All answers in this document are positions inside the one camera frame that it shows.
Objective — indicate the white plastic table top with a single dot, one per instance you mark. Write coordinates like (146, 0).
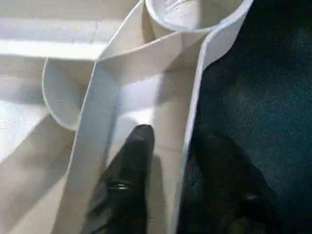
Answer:
(85, 85)

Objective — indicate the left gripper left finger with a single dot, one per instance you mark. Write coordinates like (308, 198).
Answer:
(126, 182)

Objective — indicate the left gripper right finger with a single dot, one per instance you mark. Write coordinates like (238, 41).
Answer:
(224, 190)

